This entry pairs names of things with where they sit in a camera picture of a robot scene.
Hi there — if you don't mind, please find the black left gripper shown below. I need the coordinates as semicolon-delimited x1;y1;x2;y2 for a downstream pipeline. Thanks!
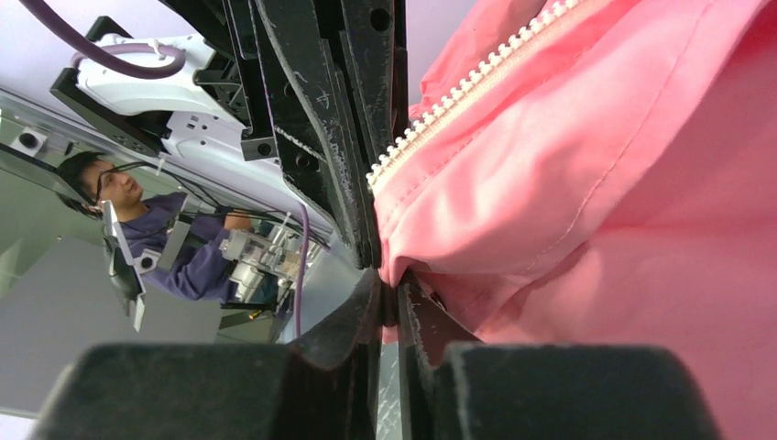
163;0;399;269

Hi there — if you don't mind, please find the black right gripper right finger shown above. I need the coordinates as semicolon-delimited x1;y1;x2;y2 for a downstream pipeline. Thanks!
397;276;721;439

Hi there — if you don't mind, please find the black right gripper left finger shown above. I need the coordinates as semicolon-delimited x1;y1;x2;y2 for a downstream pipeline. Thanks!
31;270;381;439

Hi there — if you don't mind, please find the pink zip-up jacket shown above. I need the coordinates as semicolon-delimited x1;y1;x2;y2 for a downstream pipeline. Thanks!
367;1;776;439

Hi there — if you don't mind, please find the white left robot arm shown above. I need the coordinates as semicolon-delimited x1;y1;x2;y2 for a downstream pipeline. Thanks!
169;1;409;269

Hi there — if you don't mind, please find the person in purple sweater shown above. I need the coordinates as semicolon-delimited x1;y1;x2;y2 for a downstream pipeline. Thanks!
57;151;252;303

